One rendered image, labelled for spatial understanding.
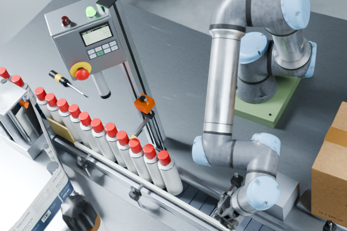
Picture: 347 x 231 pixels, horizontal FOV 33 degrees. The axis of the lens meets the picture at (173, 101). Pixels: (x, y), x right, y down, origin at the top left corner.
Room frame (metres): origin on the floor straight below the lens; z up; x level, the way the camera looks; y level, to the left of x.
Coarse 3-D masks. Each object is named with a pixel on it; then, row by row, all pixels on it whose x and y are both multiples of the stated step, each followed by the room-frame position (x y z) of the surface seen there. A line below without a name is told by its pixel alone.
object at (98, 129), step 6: (96, 120) 1.16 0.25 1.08; (96, 126) 1.14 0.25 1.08; (102, 126) 1.15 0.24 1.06; (96, 132) 1.14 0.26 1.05; (102, 132) 1.14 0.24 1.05; (96, 138) 1.13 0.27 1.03; (102, 138) 1.13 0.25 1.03; (102, 144) 1.13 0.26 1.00; (108, 144) 1.13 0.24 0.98; (102, 150) 1.13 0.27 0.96; (108, 150) 1.13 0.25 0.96; (108, 156) 1.13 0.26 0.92; (114, 156) 1.13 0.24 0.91; (114, 162) 1.13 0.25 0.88
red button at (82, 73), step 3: (78, 69) 1.15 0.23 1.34; (81, 69) 1.14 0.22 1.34; (84, 69) 1.14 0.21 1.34; (78, 72) 1.13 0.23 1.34; (81, 72) 1.13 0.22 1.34; (84, 72) 1.13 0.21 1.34; (87, 72) 1.13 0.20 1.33; (75, 75) 1.13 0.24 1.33; (78, 75) 1.12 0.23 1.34; (81, 75) 1.12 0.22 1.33; (84, 75) 1.12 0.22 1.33; (87, 75) 1.13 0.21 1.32; (78, 78) 1.12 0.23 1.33; (81, 78) 1.12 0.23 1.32; (84, 78) 1.12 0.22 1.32
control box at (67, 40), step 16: (96, 0) 1.24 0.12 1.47; (48, 16) 1.23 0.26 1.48; (80, 16) 1.19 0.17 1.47; (96, 16) 1.18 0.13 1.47; (64, 32) 1.16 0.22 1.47; (64, 48) 1.15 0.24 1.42; (80, 48) 1.16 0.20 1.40; (80, 64) 1.15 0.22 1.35; (96, 64) 1.16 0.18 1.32; (112, 64) 1.16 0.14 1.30
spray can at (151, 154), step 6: (150, 144) 1.01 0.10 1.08; (144, 150) 1.00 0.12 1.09; (150, 150) 0.99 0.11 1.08; (156, 150) 1.02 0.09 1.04; (144, 156) 1.01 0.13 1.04; (150, 156) 0.98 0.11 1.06; (156, 156) 0.99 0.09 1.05; (150, 162) 0.98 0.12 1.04; (156, 162) 0.98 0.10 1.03; (150, 168) 0.98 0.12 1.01; (156, 168) 0.98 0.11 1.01; (150, 174) 0.99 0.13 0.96; (156, 174) 0.98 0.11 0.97; (156, 180) 0.98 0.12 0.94; (162, 180) 0.98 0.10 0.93; (156, 186) 0.98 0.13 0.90; (162, 186) 0.98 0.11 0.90
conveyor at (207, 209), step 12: (72, 144) 1.25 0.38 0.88; (132, 180) 1.04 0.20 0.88; (192, 192) 0.93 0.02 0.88; (204, 192) 0.92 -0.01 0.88; (192, 204) 0.89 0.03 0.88; (204, 204) 0.88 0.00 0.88; (216, 204) 0.87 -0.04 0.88; (216, 228) 0.79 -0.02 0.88; (240, 228) 0.77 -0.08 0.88; (252, 228) 0.76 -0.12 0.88; (264, 228) 0.75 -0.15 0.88
